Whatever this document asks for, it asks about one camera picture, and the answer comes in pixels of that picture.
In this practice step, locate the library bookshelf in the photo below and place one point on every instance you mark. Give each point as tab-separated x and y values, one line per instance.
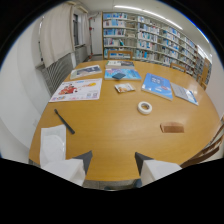
153	38

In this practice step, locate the small snack packet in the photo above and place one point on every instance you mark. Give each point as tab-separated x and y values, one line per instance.
124	87

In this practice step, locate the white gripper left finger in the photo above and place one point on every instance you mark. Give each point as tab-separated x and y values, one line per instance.
68	166

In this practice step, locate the grey blue booklet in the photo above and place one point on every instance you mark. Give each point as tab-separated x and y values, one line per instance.
184	93

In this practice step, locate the white tape roll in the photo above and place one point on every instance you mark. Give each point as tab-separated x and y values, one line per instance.
144	107

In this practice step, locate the wooden comb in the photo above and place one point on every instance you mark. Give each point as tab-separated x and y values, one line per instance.
172	127

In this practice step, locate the blue book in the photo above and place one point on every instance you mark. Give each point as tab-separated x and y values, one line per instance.
157	86

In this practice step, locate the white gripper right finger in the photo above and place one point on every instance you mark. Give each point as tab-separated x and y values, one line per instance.
156	168

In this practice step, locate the black pen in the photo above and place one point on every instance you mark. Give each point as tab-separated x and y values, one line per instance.
64	121

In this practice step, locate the small dark blue pouch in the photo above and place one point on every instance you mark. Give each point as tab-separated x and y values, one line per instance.
118	76

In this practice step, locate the wooden chair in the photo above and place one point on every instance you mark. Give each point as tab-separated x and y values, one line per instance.
203	77
119	55
178	67
205	151

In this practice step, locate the wall radiator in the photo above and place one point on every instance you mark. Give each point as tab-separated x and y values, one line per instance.
58	71

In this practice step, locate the grey blue magazine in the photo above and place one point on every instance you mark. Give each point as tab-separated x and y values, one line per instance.
85	71

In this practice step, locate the white curtain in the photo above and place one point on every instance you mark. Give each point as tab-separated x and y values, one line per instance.
57	32

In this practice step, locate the blue purple magazine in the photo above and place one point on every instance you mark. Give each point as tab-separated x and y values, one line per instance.
128	75

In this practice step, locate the colourful poster sheet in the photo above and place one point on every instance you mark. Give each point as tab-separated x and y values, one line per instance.
77	89

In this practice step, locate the white plastic bag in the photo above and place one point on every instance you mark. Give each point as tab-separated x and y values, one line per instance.
52	145

